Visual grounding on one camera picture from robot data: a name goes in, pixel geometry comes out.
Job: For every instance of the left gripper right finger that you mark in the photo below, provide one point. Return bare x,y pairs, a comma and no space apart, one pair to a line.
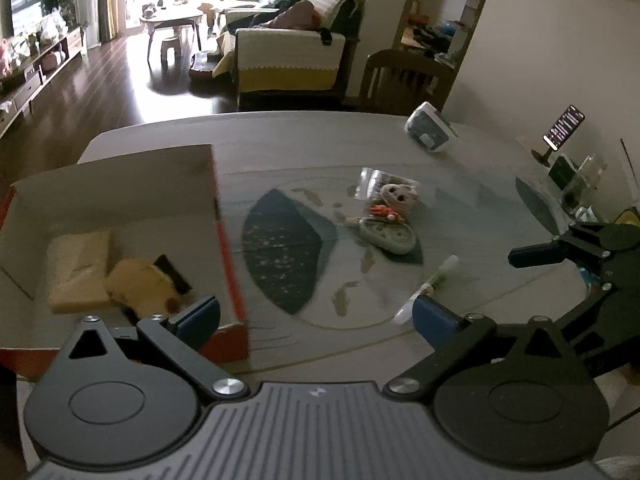
434,322

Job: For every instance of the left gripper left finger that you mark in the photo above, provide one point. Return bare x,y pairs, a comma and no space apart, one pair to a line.
195,324

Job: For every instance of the white tube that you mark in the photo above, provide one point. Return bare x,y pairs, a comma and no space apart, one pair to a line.
433,282

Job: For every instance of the yellow spotted plush toy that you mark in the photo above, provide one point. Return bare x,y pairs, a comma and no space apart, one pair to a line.
143,288

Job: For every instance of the grey gear-pattern case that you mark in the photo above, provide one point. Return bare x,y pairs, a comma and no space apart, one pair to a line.
397,238

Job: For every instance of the red dragon figurine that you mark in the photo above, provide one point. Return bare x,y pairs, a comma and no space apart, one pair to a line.
385,213

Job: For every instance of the tan toast-shaped sponge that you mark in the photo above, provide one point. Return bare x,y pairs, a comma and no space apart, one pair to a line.
77,266

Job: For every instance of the clear bag with cartoon print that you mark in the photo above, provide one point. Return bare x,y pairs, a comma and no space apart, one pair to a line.
379,187

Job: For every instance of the red cardboard box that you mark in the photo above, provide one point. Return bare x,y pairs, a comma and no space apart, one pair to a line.
162,202

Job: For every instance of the clear glass jar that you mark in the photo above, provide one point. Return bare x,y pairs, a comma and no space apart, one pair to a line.
579,192

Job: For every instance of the white tissue pack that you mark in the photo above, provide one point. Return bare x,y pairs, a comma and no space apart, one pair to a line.
429,128

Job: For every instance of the phone on stand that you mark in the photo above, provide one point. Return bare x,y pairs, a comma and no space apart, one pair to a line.
562,129

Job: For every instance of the dark wooden chair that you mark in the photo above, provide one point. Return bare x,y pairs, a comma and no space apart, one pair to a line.
397,82

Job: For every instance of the small white stool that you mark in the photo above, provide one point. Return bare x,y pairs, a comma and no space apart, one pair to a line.
172,45

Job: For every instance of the wooden tv console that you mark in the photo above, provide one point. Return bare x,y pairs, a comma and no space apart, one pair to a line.
23,86

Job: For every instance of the sofa with cream cover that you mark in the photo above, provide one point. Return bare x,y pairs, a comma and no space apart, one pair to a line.
281,51

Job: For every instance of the white coffee table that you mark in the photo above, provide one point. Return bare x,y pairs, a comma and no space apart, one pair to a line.
174,17

